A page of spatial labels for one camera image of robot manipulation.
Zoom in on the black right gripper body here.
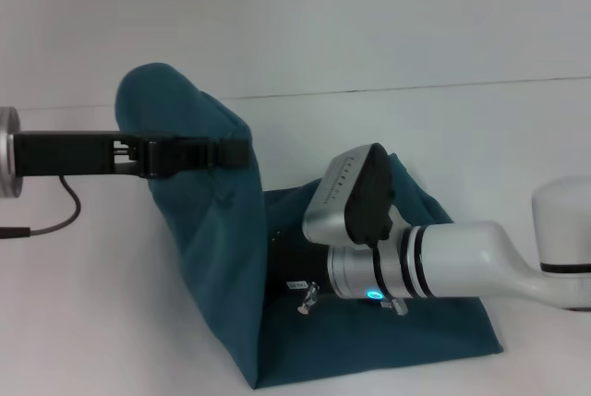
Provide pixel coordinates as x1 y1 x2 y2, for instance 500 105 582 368
269 229 334 299

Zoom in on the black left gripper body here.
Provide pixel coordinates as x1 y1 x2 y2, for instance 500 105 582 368
12 129 156 181

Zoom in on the teal t-shirt with FREE print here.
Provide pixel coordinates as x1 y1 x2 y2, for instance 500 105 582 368
113 62 505 391

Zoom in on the right wrist cable with connector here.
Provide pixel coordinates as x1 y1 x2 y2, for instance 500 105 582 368
296 281 411 318

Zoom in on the wrist cable with connector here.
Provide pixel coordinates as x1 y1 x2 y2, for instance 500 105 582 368
0 175 83 239
296 281 411 318

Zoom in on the left wrist cable with connector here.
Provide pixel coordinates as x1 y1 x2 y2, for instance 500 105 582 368
0 175 83 239

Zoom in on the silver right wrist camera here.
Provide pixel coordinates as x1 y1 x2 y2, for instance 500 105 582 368
301 142 399 248

